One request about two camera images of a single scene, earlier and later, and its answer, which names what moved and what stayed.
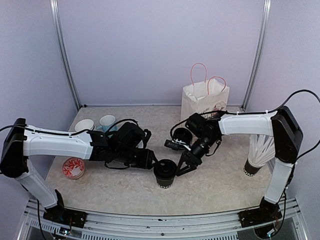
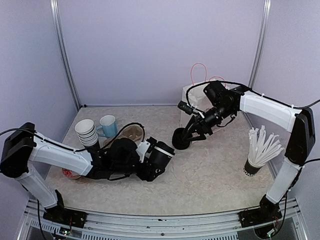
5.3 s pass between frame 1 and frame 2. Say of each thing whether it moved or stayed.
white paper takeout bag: stayed
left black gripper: moved
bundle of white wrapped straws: stayed
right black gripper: moved
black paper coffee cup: moved
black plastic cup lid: moved
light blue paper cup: stayed
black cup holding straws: stayed
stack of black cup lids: stayed
